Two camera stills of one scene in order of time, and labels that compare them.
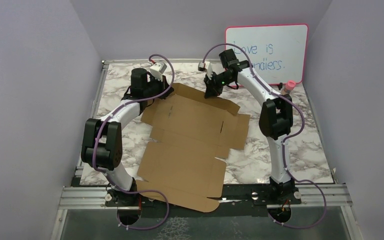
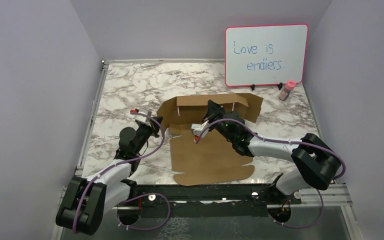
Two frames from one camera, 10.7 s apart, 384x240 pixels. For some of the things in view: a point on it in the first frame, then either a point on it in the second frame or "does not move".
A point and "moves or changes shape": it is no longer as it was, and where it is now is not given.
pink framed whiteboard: [279, 52] does not move
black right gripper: [211, 90] to [213, 110]
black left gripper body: [155, 87] to [144, 133]
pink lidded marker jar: [289, 86] does not move
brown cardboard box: [188, 132] moves or changes shape
